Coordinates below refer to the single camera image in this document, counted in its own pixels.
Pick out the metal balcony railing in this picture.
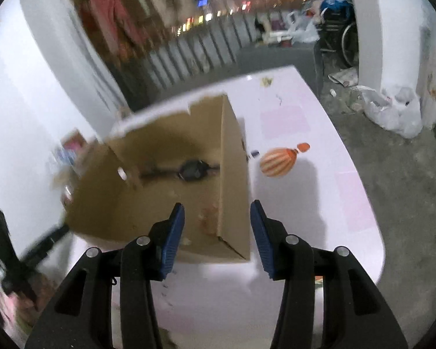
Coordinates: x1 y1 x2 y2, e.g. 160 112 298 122
145 11 263 90

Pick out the large white plastic bag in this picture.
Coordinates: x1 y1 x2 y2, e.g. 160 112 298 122
361 86 424 140

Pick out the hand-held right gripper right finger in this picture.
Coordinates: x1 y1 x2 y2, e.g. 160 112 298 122
250 200 408 349

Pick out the pink hanging garment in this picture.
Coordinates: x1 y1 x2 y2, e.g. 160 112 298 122
89 0 139 54

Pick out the white curtain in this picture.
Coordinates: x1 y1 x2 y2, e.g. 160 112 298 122
76 18 131 114

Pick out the wheelchair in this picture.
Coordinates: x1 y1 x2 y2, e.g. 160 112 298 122
317 0 360 68

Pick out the pink cloth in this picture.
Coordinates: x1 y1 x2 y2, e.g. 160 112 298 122
0 273 59 339

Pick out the grey cabinet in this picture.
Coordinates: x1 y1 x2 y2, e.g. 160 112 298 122
236 40 325 96

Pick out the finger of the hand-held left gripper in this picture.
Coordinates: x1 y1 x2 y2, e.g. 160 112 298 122
19 224 71 267
0 207 21 267

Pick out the newspaper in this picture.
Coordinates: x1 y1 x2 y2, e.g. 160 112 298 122
328 67 359 88

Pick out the small open cardboard box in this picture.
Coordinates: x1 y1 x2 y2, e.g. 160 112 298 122
52 128 99 190

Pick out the dark blue smartwatch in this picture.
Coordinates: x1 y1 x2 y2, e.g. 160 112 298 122
140 159 221 183

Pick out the brown cardboard box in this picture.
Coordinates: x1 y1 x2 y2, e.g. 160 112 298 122
63 94 253 264

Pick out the small white plastic bag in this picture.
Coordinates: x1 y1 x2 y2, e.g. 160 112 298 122
288 11 319 43

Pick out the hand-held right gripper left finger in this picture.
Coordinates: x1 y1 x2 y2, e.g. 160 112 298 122
25 203 185 349

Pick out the orange bead bracelet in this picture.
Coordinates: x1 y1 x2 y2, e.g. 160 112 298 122
198 205 219 236

